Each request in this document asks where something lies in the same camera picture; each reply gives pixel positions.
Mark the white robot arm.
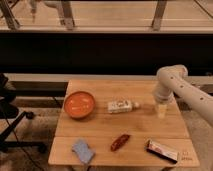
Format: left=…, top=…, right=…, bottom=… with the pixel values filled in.
left=153, top=65, right=213, bottom=127

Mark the orange ceramic bowl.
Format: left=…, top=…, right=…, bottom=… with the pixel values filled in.
left=64, top=91, right=95, bottom=119

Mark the white plastic bottle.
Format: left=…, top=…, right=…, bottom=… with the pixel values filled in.
left=108, top=100, right=140, bottom=113

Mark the red white snack box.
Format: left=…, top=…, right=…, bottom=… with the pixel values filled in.
left=146, top=140, right=179, bottom=164

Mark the dark red chili pepper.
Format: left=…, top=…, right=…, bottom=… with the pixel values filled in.
left=110, top=134, right=130, bottom=151

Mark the wooden table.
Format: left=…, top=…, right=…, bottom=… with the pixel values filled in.
left=49, top=79, right=199, bottom=167

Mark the blue folded cloth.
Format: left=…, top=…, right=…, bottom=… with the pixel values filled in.
left=72, top=139, right=95, bottom=164

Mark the black office chair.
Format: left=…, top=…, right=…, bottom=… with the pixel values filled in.
left=0, top=73, right=47, bottom=153

